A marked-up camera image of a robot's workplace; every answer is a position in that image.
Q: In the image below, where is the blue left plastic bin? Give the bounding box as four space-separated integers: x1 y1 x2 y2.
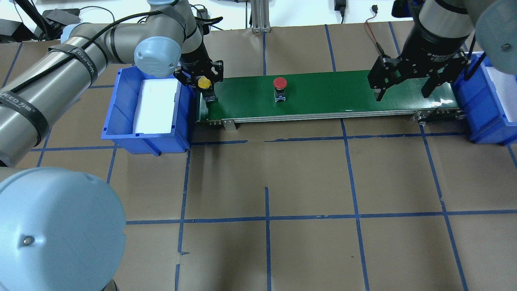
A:
101 66 195 156

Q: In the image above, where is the yellow push button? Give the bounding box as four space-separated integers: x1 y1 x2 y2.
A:
196 76 217 103

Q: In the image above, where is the aluminium frame post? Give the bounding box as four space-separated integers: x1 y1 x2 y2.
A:
250 0 271 33

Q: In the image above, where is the red push button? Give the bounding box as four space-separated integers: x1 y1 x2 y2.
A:
273 77 288 103

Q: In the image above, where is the white foam pad left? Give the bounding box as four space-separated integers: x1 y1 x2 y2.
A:
133 78 179 134

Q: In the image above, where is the white foam pad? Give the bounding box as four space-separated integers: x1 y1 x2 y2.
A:
486 66 517 122
133 78 179 134

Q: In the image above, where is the green conveyor belt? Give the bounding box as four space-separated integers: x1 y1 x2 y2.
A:
195 70 460 130

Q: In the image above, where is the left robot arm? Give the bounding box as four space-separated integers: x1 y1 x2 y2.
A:
1 0 224 291

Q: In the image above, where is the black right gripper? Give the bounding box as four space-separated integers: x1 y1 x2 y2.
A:
367 51 470 102

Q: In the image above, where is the blue right plastic bin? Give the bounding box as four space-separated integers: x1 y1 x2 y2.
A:
453 57 517 145

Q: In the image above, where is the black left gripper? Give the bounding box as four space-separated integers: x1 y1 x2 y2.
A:
174 59 224 91

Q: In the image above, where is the blue plastic bin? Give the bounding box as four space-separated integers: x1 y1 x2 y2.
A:
453 57 517 145
101 66 195 156

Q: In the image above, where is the red black wire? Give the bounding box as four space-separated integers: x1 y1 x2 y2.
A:
365 6 384 57

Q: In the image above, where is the white foam pad right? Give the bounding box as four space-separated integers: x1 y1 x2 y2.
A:
486 66 517 122

